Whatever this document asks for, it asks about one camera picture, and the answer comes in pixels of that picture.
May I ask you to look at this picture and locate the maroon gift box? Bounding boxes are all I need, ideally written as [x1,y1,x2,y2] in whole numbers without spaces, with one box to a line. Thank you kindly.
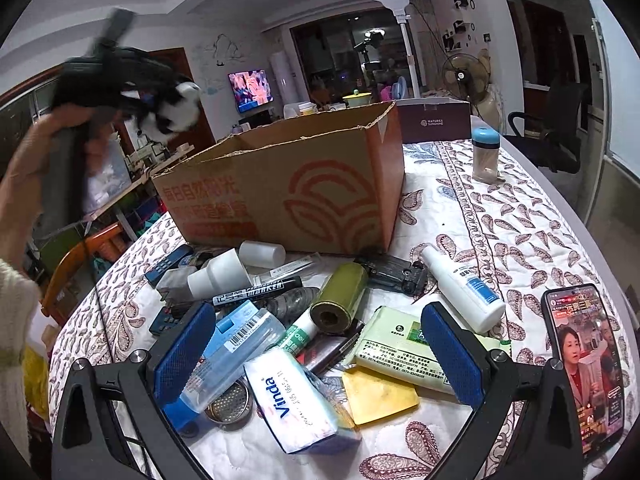
[397,101,472,145]

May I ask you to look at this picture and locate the white jar yellow lid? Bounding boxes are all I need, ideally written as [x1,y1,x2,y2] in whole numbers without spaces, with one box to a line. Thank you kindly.
[282,101,317,120]

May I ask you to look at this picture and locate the white standing air conditioner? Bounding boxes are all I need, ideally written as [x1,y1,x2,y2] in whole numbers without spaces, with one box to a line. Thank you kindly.
[269,52,293,111]

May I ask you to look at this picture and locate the dark blue remote control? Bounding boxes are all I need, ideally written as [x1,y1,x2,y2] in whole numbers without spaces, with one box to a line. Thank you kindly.
[150,302,201,337]
[145,245,195,286]

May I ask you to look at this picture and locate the white cylinder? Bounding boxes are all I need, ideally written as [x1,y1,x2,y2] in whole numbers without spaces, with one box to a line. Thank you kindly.
[239,241,287,268]

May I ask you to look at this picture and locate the standing fan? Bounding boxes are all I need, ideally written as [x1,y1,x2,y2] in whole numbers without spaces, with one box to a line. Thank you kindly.
[441,51,502,133]

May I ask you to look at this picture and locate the sewing machine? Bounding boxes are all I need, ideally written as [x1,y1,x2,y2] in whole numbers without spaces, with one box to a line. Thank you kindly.
[127,142,168,168]

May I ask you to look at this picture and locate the yellow sponge cloth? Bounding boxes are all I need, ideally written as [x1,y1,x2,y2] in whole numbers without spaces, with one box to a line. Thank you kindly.
[342,365,420,427]

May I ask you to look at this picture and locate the person's left hand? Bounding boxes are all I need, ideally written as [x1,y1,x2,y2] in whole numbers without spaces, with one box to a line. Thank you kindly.
[0,107,68,231]

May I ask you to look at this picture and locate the green white tube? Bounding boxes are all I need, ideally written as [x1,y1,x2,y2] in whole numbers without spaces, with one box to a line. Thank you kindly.
[277,310,318,356]

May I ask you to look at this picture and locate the blue lid bottle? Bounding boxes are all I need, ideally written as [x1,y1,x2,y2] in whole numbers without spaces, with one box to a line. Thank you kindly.
[471,127,502,184]

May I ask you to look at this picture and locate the clear plastic barcode case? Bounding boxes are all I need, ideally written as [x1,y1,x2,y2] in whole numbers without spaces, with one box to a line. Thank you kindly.
[177,307,287,411]

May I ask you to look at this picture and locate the black office chair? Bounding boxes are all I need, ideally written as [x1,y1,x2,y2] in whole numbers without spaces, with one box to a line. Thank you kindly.
[502,80,588,171]

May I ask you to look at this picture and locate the clear storage bin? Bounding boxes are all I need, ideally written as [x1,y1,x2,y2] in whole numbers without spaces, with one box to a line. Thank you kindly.
[82,130,131,211]

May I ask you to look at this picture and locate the black toy car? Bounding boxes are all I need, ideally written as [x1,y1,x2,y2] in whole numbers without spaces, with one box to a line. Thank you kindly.
[354,255,429,297]

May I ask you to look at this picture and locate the white adapter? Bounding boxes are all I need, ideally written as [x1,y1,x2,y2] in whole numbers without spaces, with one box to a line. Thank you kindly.
[156,267,193,306]

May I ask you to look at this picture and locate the black marker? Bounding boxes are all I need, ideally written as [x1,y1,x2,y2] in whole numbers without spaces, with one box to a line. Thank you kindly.
[212,276,304,307]

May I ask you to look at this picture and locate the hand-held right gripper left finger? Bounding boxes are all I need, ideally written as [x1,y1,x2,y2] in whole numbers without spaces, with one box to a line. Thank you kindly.
[50,301,217,480]

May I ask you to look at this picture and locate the wooden plank worktable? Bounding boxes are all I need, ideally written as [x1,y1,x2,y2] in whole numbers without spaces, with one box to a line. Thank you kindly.
[82,145,196,221]

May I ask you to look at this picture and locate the panda plush toy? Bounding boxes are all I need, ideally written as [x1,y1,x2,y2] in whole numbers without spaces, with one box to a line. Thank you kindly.
[122,80,202,136]

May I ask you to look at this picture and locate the light blue box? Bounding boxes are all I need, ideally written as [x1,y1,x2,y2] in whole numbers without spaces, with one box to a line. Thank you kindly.
[200,306,262,361]

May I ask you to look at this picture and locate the clear packaged pen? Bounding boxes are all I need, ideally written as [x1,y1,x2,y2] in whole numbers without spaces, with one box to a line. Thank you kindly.
[250,254,321,286]

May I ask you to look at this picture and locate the cardboard box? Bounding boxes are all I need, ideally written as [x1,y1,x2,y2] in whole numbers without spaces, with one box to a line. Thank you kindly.
[151,101,406,256]

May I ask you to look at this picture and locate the dark pen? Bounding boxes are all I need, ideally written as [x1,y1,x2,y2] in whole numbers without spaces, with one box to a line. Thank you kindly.
[300,320,366,376]

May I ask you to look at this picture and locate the television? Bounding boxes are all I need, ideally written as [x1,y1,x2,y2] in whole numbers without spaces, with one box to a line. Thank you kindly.
[228,70,274,113]

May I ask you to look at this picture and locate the white blue tissue pack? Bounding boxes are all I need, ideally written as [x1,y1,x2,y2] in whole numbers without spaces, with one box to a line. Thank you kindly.
[244,347,362,455]

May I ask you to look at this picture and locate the black cable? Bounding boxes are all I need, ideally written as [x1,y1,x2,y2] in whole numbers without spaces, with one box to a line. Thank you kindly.
[75,220,108,356]

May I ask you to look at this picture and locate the metal strainer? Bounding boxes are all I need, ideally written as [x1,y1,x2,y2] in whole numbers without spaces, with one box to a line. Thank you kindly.
[204,377,253,431]

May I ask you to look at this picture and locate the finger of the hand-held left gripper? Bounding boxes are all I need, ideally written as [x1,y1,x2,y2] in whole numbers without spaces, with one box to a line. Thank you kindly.
[107,47,176,96]

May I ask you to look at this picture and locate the crushed clear plastic bottle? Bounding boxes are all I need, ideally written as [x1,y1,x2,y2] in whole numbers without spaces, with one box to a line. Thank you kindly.
[260,287,321,328]

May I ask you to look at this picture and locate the white spray bottle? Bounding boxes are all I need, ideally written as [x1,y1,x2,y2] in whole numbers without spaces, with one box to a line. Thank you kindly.
[419,243,507,335]

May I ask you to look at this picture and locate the brown wooden door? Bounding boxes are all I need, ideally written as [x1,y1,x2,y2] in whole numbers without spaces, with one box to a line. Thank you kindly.
[135,47,216,151]

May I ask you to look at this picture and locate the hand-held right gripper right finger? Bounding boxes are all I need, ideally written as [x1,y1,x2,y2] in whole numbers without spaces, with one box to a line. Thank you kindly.
[421,301,586,480]

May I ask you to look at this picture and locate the yellow bag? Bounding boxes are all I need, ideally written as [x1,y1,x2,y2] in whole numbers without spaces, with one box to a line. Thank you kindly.
[22,345,51,426]

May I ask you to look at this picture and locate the smartphone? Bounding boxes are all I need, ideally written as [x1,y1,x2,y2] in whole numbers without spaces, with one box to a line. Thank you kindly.
[541,284,627,466]

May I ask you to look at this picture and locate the orange wooden chair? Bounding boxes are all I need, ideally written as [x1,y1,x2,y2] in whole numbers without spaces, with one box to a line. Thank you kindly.
[40,220,126,321]

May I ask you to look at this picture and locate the green wet wipes pack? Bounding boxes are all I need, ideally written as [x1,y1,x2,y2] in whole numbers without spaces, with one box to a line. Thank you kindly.
[354,306,511,397]

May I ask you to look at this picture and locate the olive green roll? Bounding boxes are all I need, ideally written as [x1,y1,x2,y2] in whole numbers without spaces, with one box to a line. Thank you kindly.
[310,262,370,332]

